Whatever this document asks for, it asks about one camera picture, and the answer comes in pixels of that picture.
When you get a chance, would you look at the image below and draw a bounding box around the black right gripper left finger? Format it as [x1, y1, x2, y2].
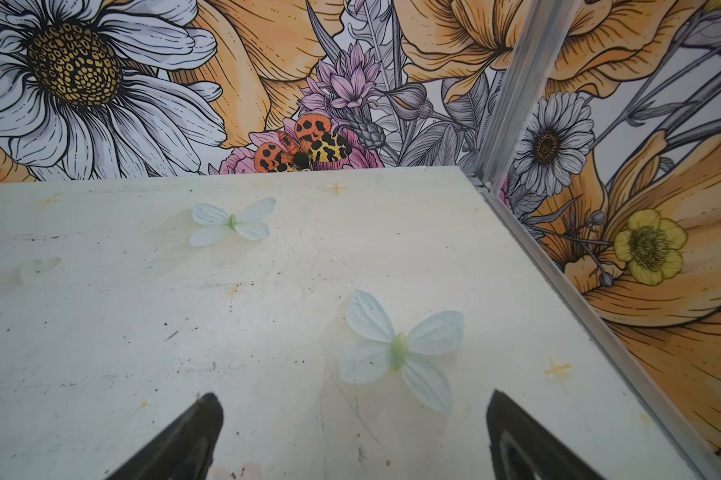
[106, 393, 224, 480]

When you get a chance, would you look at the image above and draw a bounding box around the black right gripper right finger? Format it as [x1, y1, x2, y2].
[486, 390, 603, 480]

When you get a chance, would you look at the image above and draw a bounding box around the aluminium table edge rail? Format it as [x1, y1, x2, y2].
[467, 174, 721, 479]

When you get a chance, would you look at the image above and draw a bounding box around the vertical aluminium corner post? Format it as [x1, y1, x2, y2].
[475, 0, 582, 191]

